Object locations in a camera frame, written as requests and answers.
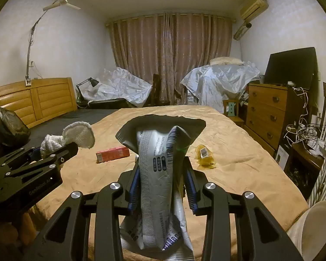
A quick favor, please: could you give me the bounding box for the white router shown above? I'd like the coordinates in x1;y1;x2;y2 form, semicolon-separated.
314;122;326;155

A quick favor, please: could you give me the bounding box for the low plastic-sheet covered furniture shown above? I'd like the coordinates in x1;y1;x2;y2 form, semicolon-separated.
79;68;153;108

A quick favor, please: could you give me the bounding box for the wooden dresser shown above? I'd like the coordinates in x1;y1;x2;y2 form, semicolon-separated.
246;83;313;151

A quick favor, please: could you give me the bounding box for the black desk lamp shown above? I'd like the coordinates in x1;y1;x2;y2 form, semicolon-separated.
76;77;100;109

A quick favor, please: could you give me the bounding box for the silver printed wrapper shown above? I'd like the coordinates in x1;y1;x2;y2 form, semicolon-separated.
115;114;207;260

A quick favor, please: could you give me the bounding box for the yellow plastic wrapper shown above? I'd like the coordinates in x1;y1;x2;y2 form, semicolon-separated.
196;145;217;168

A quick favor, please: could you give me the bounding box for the dark grey bed sheet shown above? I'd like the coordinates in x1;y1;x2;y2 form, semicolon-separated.
0;108;120;158

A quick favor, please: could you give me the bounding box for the beige air conditioner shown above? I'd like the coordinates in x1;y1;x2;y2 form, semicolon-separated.
239;0;269;20

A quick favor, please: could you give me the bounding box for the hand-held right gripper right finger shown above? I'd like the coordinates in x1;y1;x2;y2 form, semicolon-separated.
181;158;301;261

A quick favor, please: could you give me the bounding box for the dark side table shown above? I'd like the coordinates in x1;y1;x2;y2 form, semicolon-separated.
284;141;326;193

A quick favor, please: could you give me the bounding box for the black monitor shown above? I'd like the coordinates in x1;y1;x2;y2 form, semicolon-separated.
263;47;317;90

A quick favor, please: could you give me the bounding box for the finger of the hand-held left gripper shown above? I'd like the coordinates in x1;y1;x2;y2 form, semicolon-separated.
0;147;44;169
9;144;79;181

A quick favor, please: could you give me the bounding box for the grey cable conduit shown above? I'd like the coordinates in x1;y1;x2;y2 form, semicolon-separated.
24;9;48;83

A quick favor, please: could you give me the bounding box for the red box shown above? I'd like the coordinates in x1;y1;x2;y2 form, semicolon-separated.
96;146;131;164

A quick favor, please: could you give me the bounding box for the bed with tan cover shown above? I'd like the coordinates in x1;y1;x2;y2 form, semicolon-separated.
22;105;309;261

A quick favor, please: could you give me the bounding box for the small wooden chair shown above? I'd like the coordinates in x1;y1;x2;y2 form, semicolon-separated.
223;99;245;127

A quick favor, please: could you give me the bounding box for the beige pipe cover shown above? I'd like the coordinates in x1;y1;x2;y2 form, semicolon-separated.
233;23;250;41

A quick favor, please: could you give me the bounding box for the tall plastic-sheet covered furniture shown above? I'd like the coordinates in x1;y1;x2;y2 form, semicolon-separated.
181;61;261;106

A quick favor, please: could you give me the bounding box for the black plastic bag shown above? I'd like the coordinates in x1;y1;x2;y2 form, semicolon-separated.
0;105;32;153

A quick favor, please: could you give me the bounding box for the wooden headboard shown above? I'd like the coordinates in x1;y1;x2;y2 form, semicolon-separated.
0;77;78;128

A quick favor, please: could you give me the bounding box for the beige pillow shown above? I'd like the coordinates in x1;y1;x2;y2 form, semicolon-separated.
209;57;245;66

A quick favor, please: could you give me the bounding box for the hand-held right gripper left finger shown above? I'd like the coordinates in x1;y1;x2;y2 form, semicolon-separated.
30;166;142;261

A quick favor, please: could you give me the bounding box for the tangle of white cables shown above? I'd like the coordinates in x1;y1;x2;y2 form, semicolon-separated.
285;85;322;153

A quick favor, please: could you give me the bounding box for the white round bin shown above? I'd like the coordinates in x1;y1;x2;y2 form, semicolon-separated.
286;201;326;261

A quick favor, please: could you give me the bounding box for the brown curtain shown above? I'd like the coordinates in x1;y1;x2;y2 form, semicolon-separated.
109;13;233;106

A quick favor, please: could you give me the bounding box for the white terry cloth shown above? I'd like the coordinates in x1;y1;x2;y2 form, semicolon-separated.
40;121;96;159

